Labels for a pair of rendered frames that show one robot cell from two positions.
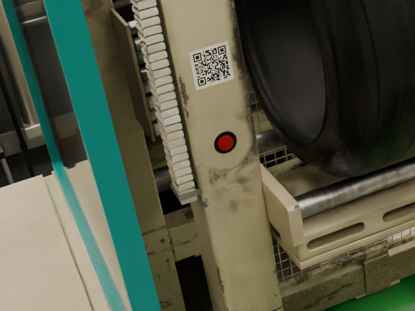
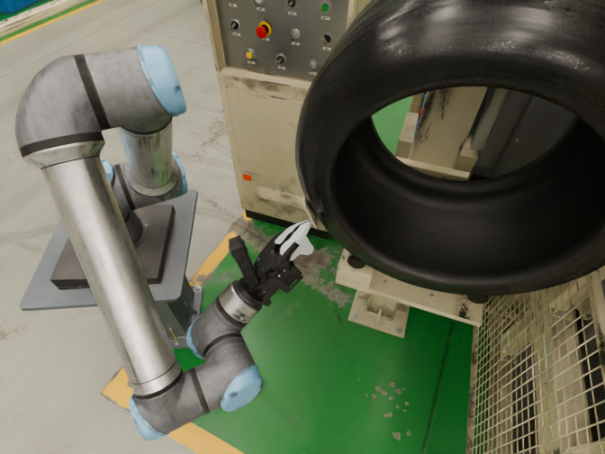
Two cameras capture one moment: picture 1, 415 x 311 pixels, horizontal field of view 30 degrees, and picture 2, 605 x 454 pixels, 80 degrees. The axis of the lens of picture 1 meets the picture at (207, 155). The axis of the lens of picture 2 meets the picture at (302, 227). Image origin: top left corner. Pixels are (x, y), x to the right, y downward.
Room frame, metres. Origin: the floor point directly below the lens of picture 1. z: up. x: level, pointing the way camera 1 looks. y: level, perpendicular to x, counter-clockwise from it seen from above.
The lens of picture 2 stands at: (1.52, -0.95, 1.62)
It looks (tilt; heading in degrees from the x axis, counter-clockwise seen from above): 50 degrees down; 125
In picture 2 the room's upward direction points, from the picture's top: straight up
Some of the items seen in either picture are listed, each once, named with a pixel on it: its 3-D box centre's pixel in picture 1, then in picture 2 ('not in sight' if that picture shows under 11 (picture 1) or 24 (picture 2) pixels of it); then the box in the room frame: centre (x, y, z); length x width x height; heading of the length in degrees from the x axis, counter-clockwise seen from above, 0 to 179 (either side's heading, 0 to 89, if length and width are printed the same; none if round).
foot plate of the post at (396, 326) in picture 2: not in sight; (381, 303); (1.35, -0.02, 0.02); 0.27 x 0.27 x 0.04; 15
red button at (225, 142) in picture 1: (225, 142); not in sight; (1.29, -0.04, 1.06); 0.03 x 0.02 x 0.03; 105
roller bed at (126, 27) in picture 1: (169, 63); not in sight; (1.74, 0.05, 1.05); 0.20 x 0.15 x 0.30; 105
